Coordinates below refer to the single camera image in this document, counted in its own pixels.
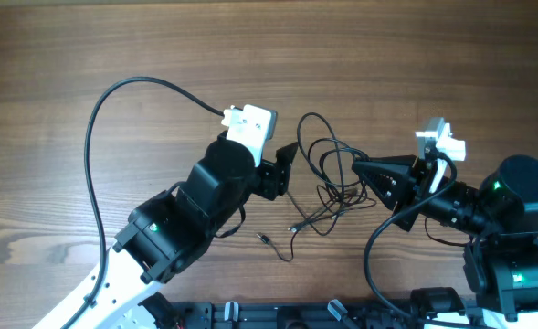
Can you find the black usb cable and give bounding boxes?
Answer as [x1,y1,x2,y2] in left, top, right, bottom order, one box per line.
[289,111,379,238]

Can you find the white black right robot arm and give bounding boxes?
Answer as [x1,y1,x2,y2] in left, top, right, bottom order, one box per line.
[352,150,538,325]

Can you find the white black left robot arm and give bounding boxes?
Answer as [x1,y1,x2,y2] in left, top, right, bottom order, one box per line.
[37,135,298,328]

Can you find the black left camera cable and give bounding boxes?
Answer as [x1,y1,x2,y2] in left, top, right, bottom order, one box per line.
[60,76,227,329]

